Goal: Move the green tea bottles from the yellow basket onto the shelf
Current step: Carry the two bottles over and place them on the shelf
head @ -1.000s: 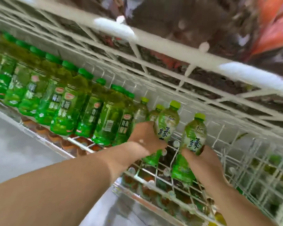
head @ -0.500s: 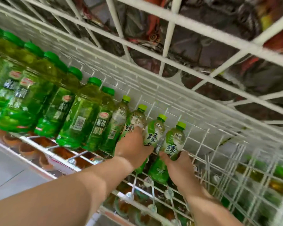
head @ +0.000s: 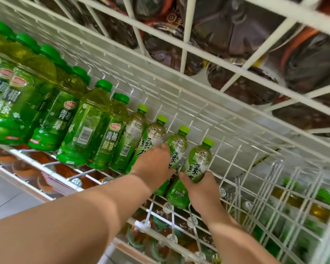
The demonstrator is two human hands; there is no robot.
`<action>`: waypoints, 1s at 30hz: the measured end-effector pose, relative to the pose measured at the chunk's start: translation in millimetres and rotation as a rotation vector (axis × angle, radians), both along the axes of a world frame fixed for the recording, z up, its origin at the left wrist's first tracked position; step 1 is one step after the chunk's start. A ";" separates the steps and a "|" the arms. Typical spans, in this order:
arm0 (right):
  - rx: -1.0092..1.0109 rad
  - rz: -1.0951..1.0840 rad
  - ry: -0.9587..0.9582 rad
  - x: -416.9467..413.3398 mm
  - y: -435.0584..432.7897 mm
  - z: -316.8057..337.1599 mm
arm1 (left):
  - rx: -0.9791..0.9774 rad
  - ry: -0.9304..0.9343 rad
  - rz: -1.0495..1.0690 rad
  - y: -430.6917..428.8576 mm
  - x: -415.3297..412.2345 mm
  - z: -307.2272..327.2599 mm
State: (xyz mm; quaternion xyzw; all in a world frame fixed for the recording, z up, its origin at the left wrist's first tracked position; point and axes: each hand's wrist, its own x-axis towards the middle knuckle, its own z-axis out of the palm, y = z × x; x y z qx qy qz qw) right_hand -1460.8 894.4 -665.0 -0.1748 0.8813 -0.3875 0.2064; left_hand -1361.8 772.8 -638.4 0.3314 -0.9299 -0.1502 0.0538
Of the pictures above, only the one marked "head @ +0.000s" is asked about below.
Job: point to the person's right hand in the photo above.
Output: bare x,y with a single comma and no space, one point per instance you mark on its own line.
203,195

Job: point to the person's left hand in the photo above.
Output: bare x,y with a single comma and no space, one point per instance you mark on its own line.
151,167

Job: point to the person's right forearm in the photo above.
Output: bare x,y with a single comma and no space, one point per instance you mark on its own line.
236,244

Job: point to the person's left forearm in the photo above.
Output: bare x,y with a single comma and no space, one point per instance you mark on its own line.
57,225

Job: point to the row of dark tea bottles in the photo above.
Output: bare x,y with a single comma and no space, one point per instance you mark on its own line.
231,24

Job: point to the row of white-capped amber bottles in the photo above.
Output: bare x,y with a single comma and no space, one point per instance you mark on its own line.
136,237

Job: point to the row of dark green bottles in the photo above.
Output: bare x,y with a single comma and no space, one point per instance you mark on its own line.
79,129

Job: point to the row of large green-capped bottles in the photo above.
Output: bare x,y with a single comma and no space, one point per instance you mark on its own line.
326,196

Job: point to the row of orange-brown bottles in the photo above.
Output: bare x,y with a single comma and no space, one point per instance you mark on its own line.
22,167

